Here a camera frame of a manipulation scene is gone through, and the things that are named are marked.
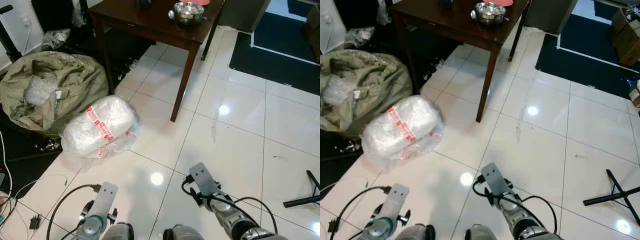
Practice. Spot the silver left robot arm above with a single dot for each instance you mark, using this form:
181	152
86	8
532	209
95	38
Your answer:
92	227
382	229

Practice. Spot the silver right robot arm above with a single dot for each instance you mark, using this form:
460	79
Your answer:
520	222
235	222

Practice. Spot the bubble wrap wad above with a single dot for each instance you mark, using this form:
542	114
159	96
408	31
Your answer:
337	90
39	90

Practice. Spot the black rug with white tape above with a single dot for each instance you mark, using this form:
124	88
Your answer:
280	55
585	60

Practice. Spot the olive green sack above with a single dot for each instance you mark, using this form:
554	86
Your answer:
75	80
385	75

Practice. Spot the black tripod stand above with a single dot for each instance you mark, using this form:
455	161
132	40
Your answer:
617	192
302	200

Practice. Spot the plastic-wrapped package with red tape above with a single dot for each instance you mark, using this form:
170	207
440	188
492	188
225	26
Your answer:
402	125
100	125

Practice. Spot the crumpled clear plastic bag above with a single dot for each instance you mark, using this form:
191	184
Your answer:
56	38
359	36

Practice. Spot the grey cabinet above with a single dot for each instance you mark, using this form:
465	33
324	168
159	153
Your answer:
547	15
244	14

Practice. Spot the dark wooden table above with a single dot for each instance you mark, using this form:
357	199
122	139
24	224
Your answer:
445	22
145	22

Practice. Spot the steel bowl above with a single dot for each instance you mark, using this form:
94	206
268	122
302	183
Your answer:
188	13
490	14

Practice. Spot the pink plate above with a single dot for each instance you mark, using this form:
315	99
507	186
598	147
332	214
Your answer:
196	1
500	2

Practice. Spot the steel spoon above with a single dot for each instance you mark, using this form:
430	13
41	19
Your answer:
473	15
171	15

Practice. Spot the brown cardboard box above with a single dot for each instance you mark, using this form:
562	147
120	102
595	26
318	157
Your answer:
626	37

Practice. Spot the black pole stand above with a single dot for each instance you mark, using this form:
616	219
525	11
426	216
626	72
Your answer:
7	35

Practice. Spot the white wall socket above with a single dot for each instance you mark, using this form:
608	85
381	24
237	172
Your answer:
25	20
328	20

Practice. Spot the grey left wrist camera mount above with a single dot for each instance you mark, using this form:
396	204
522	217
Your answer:
103	200
395	202

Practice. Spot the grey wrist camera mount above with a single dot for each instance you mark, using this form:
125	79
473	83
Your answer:
103	200
204	179
495	180
395	202

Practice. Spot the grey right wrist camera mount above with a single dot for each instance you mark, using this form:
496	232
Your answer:
495	180
204	179

